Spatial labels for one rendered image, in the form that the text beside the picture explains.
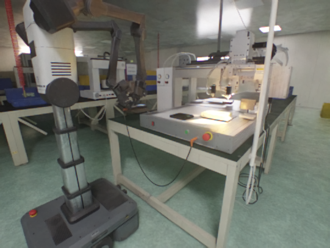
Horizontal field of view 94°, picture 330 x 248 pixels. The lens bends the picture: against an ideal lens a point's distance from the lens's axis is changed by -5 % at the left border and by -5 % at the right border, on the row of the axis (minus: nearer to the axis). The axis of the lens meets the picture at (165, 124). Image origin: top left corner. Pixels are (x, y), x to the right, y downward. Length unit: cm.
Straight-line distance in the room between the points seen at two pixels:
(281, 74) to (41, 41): 150
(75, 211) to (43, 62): 89
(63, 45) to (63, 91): 22
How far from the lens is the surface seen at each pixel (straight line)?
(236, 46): 117
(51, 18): 82
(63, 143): 107
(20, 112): 274
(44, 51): 95
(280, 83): 151
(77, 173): 116
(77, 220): 129
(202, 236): 129
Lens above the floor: 113
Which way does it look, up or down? 16 degrees down
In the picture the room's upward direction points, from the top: straight up
